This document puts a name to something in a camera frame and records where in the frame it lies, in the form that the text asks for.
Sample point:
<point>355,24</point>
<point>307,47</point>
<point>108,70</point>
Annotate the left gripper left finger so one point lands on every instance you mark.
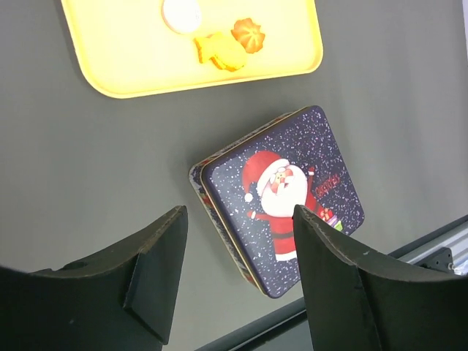
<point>122,297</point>

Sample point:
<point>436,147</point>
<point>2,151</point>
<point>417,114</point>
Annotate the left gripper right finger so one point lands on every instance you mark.
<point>360,299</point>

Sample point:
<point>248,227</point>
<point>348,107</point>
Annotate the gold tin lid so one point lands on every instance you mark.
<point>295,162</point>

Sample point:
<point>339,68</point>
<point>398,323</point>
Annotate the gold cookie tin box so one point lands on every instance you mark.
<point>209,197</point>

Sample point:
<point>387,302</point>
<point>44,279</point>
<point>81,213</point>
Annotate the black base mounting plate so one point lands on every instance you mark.
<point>284,329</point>

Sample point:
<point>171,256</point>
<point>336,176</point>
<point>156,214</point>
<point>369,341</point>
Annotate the orange plastic tray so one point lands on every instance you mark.
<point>125,49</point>

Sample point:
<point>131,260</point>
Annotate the orange swirl cookie lower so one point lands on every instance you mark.
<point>249,35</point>

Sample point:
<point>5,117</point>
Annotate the pink cookie lower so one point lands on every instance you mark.
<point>182,16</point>

